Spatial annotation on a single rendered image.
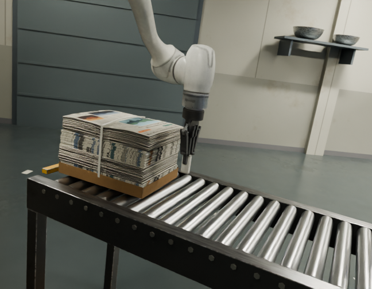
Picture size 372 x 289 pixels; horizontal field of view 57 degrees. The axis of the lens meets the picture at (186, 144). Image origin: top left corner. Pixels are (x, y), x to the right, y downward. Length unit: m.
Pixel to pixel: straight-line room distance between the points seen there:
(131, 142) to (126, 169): 0.10
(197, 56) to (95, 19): 4.11
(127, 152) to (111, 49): 4.02
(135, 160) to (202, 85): 0.34
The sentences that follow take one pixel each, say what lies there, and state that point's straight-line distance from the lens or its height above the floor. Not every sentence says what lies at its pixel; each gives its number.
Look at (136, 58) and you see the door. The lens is 5.14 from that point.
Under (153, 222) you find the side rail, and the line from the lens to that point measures 1.09.
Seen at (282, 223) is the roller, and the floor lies 0.80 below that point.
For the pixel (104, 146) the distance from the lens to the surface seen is 1.25.
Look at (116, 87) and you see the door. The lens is 5.18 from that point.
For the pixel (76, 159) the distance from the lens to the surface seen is 1.34.
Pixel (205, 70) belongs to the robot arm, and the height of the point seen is 1.26.
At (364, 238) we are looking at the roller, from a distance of 1.33.
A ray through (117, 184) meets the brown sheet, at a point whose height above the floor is 0.83.
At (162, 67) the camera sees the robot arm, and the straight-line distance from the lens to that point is 1.23.
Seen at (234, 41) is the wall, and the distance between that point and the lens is 5.36.
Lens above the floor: 1.31
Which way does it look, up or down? 15 degrees down
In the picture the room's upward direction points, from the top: 8 degrees clockwise
